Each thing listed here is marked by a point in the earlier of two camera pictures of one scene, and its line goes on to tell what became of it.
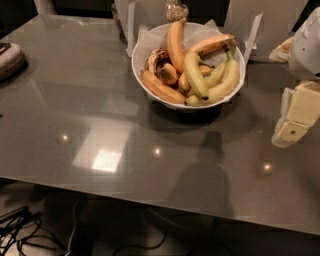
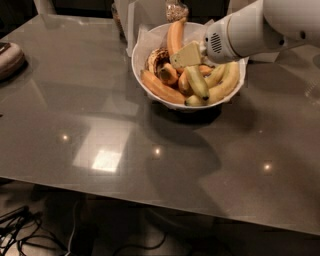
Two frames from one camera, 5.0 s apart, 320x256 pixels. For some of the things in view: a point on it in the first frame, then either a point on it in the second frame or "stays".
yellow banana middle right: [217, 76] stays
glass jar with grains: [176, 11] stays
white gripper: [306, 53] -> [216, 45]
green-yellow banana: [197, 75] stays
